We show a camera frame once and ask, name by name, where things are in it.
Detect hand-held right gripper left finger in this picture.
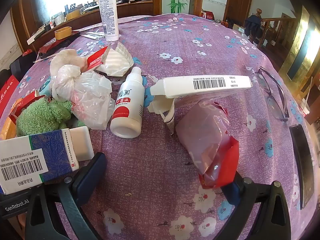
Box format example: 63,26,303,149
25,152,107,240

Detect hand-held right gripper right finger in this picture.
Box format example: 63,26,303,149
220,172,292,240

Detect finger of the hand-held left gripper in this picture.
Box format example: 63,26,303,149
0,192,33,222

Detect blue white medicine box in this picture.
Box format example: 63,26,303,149
0,128,79,195

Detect pink plastic bag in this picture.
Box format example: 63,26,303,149
175,99,239,188

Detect long white barcode box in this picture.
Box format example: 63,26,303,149
149,75,252,113

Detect white tissue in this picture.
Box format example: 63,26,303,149
49,49,88,80

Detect green plush cloth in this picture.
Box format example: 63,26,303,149
16,97,86,138

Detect black phone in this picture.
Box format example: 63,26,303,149
288,124,315,210

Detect clear plastic bag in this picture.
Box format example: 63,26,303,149
51,65,116,130

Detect white bottle red label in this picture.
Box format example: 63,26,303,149
110,66,146,139

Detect small ointment tube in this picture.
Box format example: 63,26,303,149
161,99,177,134

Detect teal tissue packet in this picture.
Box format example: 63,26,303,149
42,79,53,98

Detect orange red carton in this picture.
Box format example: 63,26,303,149
8,91,47,126

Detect red gift box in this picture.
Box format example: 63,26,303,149
0,75,21,117

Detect red white packet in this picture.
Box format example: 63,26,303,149
86,46,111,72

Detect white striped paper wrapper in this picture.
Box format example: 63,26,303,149
96,42,134,77

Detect dark red toy truck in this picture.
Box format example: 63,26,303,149
37,31,81,56

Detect silver sachets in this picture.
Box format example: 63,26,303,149
81,29,106,39

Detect yellow plastic box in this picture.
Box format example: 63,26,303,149
55,26,73,40

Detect purple floral tablecloth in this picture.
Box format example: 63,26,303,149
0,13,320,240

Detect white flat box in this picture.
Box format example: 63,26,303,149
26,26,52,43

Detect silver tin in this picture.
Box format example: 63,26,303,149
51,12,67,26

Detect white lotion tube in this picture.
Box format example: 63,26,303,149
97,0,120,42

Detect dark jacket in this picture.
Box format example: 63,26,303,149
244,14,263,44

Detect wooden stair railing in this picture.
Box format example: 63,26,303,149
257,8,302,48

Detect wood framed glass partition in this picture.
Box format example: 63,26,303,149
11,0,163,52

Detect small red carton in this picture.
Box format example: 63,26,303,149
201,10,216,21

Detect brown wooden door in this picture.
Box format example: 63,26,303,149
223,0,254,23

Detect purple frame eyeglasses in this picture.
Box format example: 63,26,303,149
254,66,290,123

